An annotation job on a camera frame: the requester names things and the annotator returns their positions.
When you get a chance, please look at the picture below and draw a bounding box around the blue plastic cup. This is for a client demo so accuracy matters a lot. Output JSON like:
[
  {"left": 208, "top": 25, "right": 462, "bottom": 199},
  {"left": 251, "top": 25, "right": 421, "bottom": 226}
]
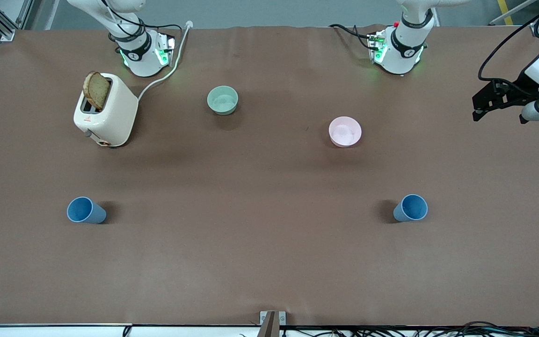
[
  {"left": 67, "top": 197, "right": 107, "bottom": 224},
  {"left": 393, "top": 194, "right": 428, "bottom": 223}
]

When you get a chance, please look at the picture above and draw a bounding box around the brown bread slice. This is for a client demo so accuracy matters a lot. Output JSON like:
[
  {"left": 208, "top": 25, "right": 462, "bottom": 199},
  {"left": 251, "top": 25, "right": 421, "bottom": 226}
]
[{"left": 83, "top": 71, "right": 111, "bottom": 111}]

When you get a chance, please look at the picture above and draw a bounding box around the cream white toaster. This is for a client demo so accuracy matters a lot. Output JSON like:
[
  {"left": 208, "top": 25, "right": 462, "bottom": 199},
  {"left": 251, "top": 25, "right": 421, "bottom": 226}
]
[{"left": 73, "top": 73, "right": 139, "bottom": 148}]

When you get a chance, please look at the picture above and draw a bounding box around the pink bowl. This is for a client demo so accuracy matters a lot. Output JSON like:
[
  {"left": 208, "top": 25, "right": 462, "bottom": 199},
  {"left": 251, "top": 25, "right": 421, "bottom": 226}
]
[{"left": 328, "top": 116, "right": 363, "bottom": 148}]

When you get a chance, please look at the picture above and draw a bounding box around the green bowl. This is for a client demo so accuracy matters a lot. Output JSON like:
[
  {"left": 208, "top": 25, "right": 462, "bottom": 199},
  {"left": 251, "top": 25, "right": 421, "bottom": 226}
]
[{"left": 206, "top": 85, "right": 239, "bottom": 116}]

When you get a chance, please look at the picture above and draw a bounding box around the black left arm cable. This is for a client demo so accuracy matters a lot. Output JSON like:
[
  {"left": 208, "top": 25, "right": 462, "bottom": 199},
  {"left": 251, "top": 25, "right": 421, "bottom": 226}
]
[{"left": 478, "top": 0, "right": 539, "bottom": 94}]

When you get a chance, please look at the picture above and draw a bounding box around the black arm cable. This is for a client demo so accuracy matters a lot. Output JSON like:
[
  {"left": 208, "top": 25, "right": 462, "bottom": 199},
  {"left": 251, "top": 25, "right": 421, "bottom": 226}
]
[
  {"left": 478, "top": 0, "right": 539, "bottom": 94},
  {"left": 100, "top": 0, "right": 184, "bottom": 45}
]

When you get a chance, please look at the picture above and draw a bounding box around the black left base cable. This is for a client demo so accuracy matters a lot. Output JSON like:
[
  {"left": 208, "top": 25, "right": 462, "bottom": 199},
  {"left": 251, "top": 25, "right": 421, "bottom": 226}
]
[{"left": 329, "top": 23, "right": 382, "bottom": 51}]

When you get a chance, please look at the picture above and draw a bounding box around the white toaster power cable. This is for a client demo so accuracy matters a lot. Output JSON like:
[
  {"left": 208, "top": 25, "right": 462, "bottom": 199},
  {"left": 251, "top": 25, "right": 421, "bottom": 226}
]
[{"left": 137, "top": 21, "right": 193, "bottom": 101}]

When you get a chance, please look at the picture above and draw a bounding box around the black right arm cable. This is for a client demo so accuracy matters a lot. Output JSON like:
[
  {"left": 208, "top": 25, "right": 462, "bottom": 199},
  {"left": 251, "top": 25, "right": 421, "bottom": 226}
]
[{"left": 100, "top": 0, "right": 184, "bottom": 45}]

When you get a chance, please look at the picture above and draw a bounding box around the black cable bundle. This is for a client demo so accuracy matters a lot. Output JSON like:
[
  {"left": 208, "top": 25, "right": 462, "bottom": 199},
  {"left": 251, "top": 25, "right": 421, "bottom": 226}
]
[{"left": 281, "top": 321, "right": 539, "bottom": 337}]

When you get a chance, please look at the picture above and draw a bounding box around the metal table edge bracket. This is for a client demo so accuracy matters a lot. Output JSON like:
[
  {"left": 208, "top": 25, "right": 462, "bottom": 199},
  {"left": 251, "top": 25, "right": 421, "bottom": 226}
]
[{"left": 258, "top": 311, "right": 287, "bottom": 337}]

